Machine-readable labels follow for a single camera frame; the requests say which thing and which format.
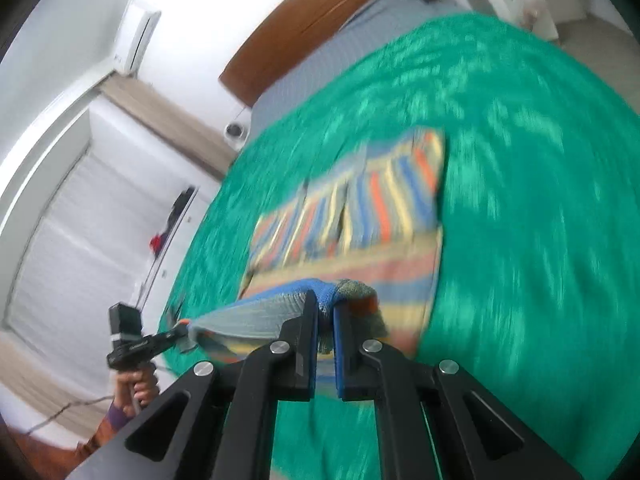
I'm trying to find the grey checked bed sheet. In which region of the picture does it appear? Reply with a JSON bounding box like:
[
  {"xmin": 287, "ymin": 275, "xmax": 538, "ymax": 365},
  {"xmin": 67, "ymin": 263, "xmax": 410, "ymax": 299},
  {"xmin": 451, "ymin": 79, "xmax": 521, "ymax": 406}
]
[{"xmin": 248, "ymin": 0, "xmax": 463, "ymax": 141}]

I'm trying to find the striped knit sweater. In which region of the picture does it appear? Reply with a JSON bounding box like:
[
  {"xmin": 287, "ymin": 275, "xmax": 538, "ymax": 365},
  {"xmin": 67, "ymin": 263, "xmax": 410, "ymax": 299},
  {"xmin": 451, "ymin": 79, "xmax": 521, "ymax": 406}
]
[{"xmin": 179, "ymin": 127, "xmax": 446, "ymax": 364}]

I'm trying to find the person's left hand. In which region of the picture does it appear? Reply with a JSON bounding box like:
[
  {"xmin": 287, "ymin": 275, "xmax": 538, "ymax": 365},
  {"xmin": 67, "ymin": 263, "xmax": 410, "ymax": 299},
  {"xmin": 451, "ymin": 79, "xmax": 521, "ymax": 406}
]
[{"xmin": 113, "ymin": 363, "xmax": 160, "ymax": 417}]

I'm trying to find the white round camera device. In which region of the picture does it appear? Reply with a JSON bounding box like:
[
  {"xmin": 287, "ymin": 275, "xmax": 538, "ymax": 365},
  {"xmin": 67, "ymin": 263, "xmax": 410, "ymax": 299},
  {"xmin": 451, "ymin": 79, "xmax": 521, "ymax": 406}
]
[{"xmin": 224, "ymin": 122, "xmax": 246, "ymax": 142}]

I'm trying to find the white low drawer cabinet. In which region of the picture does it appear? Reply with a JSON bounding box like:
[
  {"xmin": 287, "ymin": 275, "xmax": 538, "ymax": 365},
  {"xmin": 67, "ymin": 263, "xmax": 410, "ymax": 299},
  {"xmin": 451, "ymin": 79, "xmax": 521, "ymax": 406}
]
[{"xmin": 132, "ymin": 184, "xmax": 219, "ymax": 330}]

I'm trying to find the orange purple sleeve forearm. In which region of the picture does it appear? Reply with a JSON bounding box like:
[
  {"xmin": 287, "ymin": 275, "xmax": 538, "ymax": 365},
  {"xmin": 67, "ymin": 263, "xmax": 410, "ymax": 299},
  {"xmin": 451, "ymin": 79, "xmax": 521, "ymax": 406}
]
[{"xmin": 75, "ymin": 403, "xmax": 134, "ymax": 462}]

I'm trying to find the green satin bedspread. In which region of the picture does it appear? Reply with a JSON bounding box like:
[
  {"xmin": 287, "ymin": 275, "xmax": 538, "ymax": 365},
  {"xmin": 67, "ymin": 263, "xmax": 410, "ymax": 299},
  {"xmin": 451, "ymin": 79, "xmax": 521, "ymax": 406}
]
[{"xmin": 170, "ymin": 13, "xmax": 639, "ymax": 479}]

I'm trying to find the wooden headboard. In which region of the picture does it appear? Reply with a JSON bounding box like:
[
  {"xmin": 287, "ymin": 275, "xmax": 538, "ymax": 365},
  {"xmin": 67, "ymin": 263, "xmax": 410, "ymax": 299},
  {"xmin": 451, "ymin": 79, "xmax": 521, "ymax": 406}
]
[{"xmin": 219, "ymin": 0, "xmax": 370, "ymax": 107}]

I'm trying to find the red item on cabinet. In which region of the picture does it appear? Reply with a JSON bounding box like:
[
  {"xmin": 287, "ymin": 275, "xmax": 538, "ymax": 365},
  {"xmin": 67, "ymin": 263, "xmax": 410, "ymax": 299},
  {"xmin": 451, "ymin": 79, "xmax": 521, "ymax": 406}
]
[{"xmin": 149, "ymin": 233, "xmax": 167, "ymax": 258}]

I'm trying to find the black item on cabinet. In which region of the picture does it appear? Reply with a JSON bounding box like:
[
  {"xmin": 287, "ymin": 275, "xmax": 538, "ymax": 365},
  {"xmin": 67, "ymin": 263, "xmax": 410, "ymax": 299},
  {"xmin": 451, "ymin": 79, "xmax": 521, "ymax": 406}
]
[{"xmin": 167, "ymin": 186, "xmax": 195, "ymax": 229}]

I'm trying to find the white wall air conditioner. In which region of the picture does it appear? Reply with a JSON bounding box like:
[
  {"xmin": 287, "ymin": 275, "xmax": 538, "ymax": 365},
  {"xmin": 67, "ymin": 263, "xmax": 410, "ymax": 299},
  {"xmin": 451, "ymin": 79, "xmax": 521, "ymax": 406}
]
[{"xmin": 113, "ymin": 11, "xmax": 162, "ymax": 77}]

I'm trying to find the beige curtain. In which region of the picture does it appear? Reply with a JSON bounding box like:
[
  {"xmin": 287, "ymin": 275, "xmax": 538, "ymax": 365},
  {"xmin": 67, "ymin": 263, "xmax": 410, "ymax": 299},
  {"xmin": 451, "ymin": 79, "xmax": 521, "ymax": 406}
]
[{"xmin": 99, "ymin": 73, "xmax": 236, "ymax": 181}]

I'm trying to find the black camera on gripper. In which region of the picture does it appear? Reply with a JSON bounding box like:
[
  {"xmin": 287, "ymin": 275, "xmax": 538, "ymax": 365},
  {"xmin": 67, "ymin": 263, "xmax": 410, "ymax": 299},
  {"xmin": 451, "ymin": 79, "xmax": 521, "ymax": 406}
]
[{"xmin": 108, "ymin": 302, "xmax": 142, "ymax": 348}]

